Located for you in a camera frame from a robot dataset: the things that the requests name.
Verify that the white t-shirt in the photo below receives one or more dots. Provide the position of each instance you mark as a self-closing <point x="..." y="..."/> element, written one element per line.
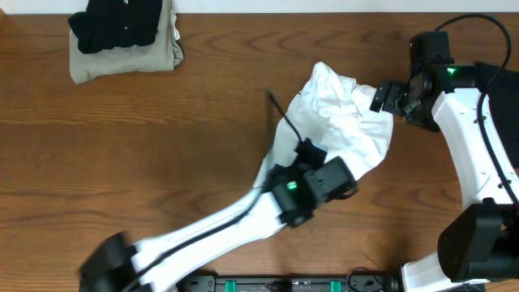
<point x="334" y="111"/>

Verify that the folded black garment on stack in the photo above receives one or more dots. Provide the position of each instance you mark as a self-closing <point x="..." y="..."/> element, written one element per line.
<point x="107" y="24"/>

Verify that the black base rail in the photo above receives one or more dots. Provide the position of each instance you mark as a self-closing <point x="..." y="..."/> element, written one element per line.
<point x="358" y="280"/>

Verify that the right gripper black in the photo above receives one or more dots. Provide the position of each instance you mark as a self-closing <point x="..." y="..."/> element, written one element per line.
<point x="392" y="101"/>

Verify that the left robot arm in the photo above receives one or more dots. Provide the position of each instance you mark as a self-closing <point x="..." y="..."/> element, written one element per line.
<point x="288" y="197"/>

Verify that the black garment right edge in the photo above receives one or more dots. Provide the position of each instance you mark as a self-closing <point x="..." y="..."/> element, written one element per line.
<point x="503" y="102"/>

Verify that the folded khaki garment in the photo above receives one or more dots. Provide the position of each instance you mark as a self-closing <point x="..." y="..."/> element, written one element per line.
<point x="164" y="54"/>

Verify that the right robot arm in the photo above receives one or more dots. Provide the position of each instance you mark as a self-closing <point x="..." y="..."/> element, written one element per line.
<point x="481" y="244"/>

